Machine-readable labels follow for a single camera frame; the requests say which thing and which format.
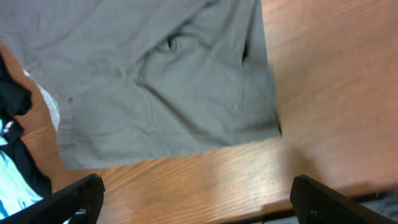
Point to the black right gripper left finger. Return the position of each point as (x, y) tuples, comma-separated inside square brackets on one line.
[(80, 202)]

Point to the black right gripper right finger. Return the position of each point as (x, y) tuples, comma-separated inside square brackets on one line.
[(314, 202)]

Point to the grey shorts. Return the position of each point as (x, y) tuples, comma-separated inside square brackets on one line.
[(139, 79)]

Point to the light blue t-shirt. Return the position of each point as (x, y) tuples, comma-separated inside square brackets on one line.
[(16, 195)]

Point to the black t-shirt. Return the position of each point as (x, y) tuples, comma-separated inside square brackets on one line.
[(16, 101)]

